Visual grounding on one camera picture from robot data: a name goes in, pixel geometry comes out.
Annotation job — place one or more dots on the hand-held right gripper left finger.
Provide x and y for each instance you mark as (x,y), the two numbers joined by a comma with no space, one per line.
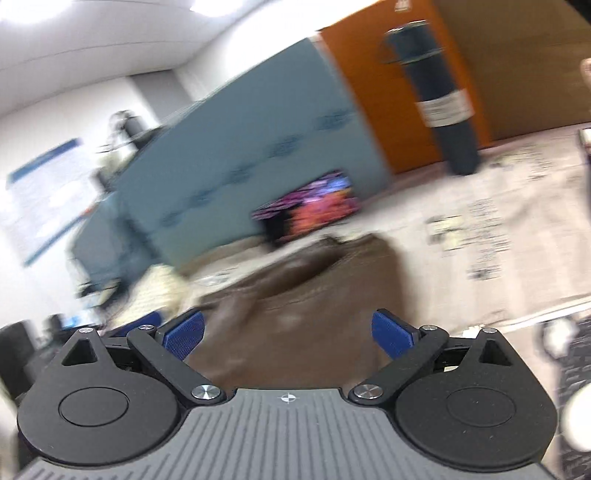
(184,333)

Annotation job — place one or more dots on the colourful printed box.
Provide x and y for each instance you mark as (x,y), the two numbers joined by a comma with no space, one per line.
(308,210)

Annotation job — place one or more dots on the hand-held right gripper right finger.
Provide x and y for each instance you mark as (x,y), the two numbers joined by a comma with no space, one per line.
(390,333)

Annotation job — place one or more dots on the printed beige sheet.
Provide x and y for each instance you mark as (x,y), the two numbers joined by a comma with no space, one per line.
(485,221)

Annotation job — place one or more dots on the blue-framed wall poster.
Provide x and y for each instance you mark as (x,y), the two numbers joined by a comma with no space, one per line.
(41,194)

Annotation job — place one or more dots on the grey-blue partition panel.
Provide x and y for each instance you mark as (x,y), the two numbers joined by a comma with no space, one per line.
(249,161)

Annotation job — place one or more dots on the dark office chair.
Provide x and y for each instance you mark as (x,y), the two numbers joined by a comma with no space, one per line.
(16,355)

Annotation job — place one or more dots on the orange wall panel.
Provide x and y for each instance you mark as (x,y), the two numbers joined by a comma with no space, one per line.
(411,83)

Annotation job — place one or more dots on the dark blue cylinder bottle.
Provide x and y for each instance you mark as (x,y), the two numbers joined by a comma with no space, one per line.
(436,94)

